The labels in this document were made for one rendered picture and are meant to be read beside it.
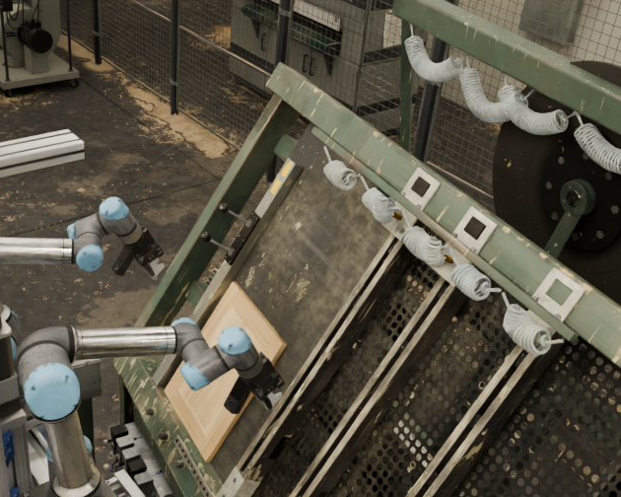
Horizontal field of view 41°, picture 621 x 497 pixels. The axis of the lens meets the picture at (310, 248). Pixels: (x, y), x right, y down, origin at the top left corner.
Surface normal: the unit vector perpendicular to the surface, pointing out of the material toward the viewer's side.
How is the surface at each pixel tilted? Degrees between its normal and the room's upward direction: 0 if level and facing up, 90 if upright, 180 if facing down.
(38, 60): 90
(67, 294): 0
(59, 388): 84
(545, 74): 90
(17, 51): 90
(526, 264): 59
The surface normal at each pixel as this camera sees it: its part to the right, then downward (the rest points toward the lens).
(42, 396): 0.44, 0.40
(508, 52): -0.86, 0.19
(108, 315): 0.11, -0.84
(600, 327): -0.69, -0.27
